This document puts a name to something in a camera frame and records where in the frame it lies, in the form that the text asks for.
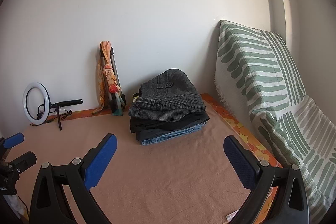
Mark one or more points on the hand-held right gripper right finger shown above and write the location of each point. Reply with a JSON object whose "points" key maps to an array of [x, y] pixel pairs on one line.
{"points": [[240, 161]]}

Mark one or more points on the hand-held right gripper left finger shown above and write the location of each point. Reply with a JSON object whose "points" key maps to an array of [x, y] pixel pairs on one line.
{"points": [[101, 161]]}

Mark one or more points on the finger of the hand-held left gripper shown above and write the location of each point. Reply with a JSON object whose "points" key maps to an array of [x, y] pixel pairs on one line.
{"points": [[25, 159], [14, 140]]}

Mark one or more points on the grey tweed pants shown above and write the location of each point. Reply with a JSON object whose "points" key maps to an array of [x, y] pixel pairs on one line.
{"points": [[170, 100]]}

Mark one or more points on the dark grey folded pants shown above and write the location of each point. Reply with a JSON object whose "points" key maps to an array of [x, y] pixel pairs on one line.
{"points": [[157, 134]]}

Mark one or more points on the white fabric label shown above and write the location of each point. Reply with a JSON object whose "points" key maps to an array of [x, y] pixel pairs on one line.
{"points": [[232, 216]]}

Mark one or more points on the beige blanket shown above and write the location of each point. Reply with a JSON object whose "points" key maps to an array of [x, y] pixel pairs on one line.
{"points": [[157, 174]]}

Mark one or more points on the black mini tripod stand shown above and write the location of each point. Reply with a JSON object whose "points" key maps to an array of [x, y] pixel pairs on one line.
{"points": [[68, 102]]}

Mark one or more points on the blue jeans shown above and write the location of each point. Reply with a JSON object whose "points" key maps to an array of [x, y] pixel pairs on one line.
{"points": [[168, 137]]}

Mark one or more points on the folded tripod with orange scarf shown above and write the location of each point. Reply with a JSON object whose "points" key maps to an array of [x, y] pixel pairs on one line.
{"points": [[106, 71]]}

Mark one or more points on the green striped white pillow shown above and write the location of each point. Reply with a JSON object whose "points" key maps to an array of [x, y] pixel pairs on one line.
{"points": [[249, 69]]}

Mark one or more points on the folded silver tripod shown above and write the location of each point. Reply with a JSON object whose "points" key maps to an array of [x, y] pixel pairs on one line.
{"points": [[114, 69]]}

